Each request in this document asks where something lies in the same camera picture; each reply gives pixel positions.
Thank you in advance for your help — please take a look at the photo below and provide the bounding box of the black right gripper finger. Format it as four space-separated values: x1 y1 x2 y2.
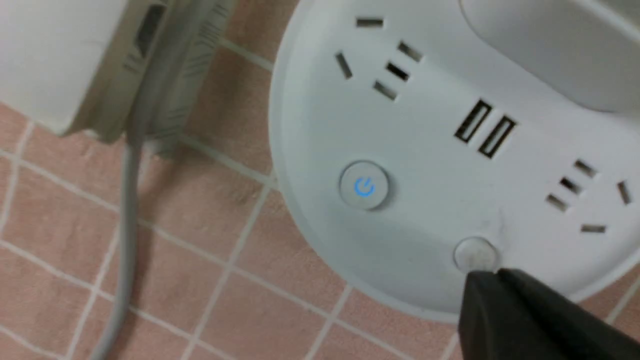
457 268 640 360

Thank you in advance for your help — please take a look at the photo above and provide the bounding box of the white round desk lamp base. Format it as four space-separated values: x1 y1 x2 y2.
269 0 640 323

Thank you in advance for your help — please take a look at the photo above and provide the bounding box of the white round lamp button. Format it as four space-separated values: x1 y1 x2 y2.
452 236 500 274

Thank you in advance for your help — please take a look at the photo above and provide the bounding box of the blue-lit round power button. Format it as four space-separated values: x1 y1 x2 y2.
338 161 391 211

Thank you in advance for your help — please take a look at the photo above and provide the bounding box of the pink checked tablecloth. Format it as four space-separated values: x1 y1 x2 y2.
0 0 640 360

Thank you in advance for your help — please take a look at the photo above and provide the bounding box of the white self-driving textbook top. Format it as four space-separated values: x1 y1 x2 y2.
0 0 143 137

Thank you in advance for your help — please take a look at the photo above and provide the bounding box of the grey power cable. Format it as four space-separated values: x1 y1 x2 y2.
87 0 221 360

